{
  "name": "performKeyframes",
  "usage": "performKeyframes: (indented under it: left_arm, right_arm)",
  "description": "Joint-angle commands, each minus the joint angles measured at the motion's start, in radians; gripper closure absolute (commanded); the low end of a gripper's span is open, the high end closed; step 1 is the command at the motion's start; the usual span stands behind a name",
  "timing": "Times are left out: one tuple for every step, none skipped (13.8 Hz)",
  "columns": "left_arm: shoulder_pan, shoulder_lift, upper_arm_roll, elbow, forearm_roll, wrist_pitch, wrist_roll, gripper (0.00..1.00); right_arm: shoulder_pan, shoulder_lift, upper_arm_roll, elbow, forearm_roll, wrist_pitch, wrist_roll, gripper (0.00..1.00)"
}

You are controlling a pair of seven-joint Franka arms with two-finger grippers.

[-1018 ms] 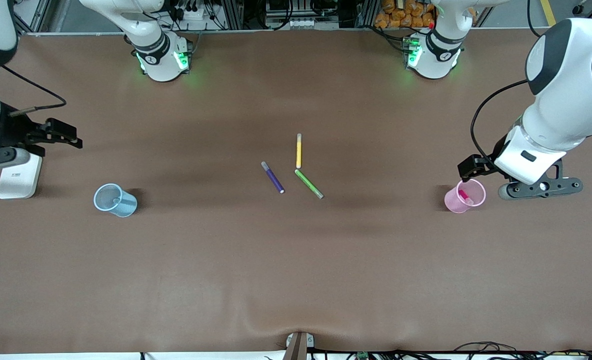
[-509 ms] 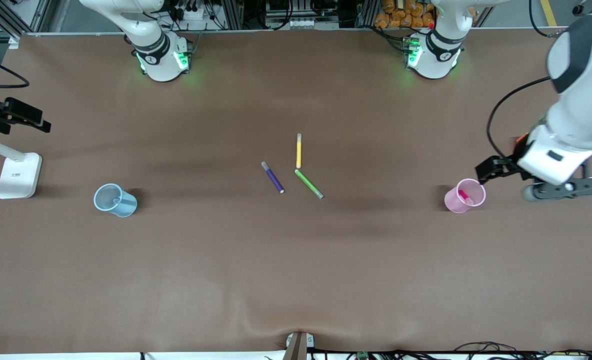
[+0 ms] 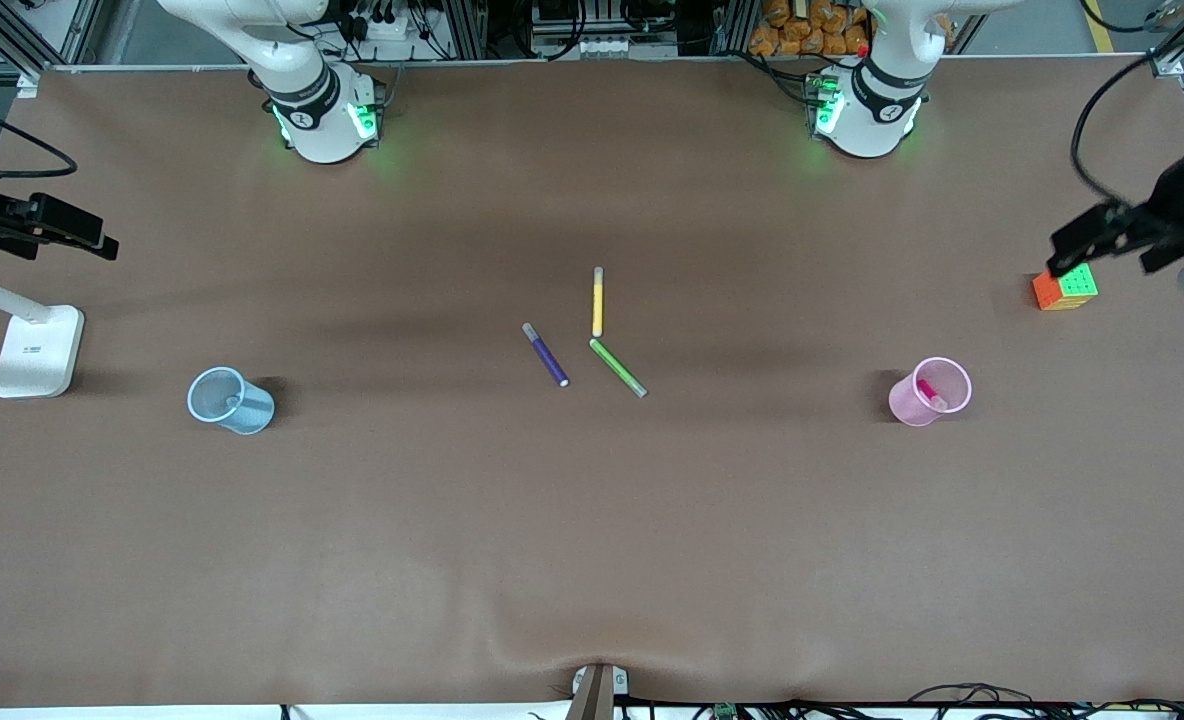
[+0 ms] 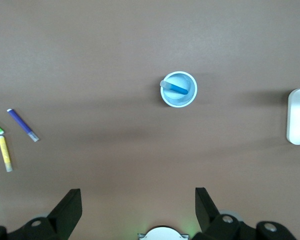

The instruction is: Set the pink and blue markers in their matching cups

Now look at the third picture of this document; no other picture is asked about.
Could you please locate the colourful puzzle cube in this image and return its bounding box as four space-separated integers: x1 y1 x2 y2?
1032 262 1100 312

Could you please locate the white lamp stand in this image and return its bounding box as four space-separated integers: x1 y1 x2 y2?
0 255 85 399

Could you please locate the light blue mesh cup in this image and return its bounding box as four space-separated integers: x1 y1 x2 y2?
187 367 276 436

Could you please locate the pink mesh cup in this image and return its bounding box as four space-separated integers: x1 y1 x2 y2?
888 356 974 428

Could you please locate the pile of orange bags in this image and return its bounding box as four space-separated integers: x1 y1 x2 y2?
749 0 875 57

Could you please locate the white power strip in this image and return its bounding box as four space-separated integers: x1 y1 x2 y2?
337 0 423 43

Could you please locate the green marker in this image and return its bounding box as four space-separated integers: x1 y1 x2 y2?
589 338 649 399

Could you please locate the purple marker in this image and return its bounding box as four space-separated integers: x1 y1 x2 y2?
521 322 570 388

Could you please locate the black equipment rack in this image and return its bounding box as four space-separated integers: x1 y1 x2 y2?
492 0 713 59

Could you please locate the brown table cover sheet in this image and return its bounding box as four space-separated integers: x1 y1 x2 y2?
0 55 1184 711

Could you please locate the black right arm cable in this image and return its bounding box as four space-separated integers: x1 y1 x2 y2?
0 93 79 182

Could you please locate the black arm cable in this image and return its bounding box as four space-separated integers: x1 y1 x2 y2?
1069 53 1184 201
0 93 79 182

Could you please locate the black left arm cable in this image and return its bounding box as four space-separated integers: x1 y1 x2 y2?
1069 53 1184 201

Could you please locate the black floor cable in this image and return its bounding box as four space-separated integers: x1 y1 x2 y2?
622 683 1184 720

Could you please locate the metal table edge bracket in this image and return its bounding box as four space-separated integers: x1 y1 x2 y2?
566 664 629 720

